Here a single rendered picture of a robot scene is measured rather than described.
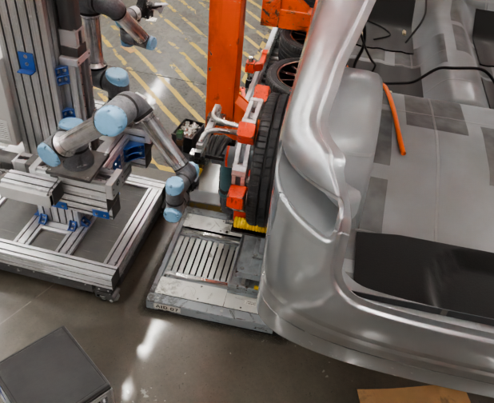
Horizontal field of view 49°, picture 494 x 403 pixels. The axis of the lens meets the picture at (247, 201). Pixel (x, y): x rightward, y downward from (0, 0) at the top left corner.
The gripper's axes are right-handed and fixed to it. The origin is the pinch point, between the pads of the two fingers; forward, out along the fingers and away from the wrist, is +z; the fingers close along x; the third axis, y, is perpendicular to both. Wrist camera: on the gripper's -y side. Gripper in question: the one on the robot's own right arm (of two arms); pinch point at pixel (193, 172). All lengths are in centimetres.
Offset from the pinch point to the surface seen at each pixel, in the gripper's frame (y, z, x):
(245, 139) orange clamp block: 27.1, -4.5, -24.6
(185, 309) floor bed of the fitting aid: -76, -23, -3
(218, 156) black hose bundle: 15.1, -3.9, -12.9
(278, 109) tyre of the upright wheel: 35, 12, -36
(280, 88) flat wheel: -33, 153, -25
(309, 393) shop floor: -83, -51, -75
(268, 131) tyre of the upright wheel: 30.1, 0.2, -33.8
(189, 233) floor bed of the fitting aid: -76, 34, 10
